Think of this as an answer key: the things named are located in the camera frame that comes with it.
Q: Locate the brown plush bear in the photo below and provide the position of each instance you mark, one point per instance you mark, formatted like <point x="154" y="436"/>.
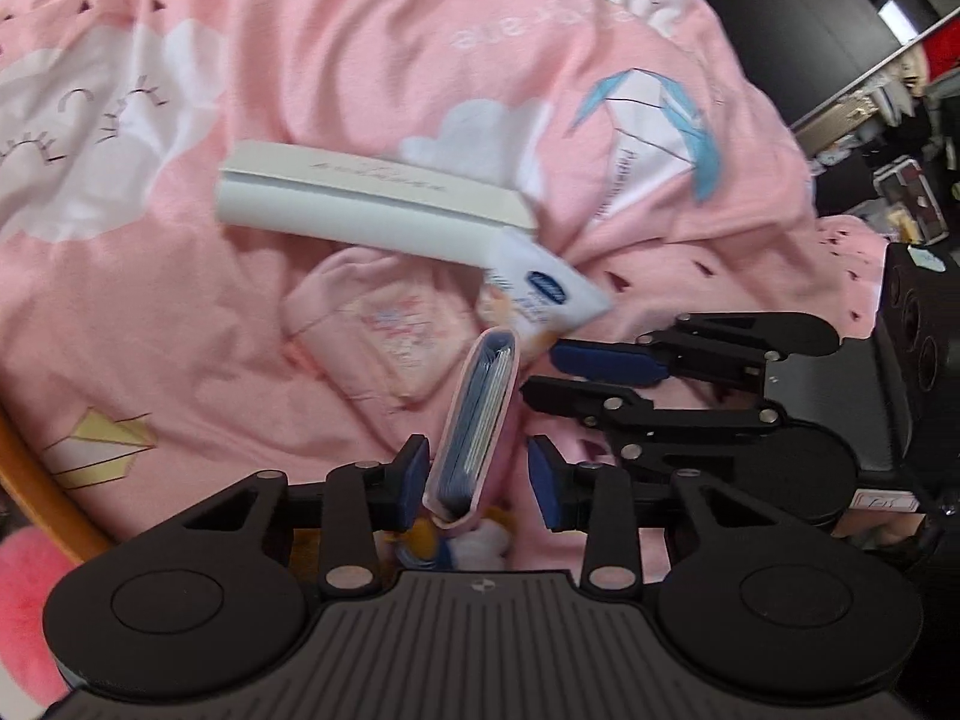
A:
<point x="484" y="547"/>

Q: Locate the white long glasses case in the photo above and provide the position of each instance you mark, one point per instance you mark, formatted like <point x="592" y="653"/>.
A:
<point x="379" y="204"/>

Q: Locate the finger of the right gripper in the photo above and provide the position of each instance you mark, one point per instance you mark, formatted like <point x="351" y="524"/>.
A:
<point x="620" y="411"/>
<point x="730" y="349"/>

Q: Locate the white cream tube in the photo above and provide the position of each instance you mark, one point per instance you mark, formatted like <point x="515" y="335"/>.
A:
<point x="538" y="295"/>

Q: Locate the pink card wallet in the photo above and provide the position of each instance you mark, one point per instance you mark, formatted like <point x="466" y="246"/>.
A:
<point x="461" y="465"/>

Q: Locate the pink fluffy pompom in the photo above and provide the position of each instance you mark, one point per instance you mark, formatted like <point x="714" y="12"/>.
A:
<point x="31" y="566"/>

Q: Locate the pink fabric pouch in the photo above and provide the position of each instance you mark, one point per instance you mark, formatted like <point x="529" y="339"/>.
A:
<point x="385" y="329"/>

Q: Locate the orange cardboard box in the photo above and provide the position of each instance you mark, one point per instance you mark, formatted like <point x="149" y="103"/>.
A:
<point x="44" y="502"/>

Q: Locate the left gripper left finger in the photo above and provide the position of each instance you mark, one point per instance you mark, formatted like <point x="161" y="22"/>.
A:
<point x="363" y="499"/>

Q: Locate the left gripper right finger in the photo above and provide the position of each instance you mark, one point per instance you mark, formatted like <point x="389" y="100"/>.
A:
<point x="594" y="499"/>

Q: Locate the pink cloud duvet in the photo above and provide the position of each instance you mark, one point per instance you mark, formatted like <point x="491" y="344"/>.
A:
<point x="142" y="343"/>

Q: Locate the black wardrobe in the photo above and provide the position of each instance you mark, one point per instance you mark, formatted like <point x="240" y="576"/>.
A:
<point x="806" y="54"/>

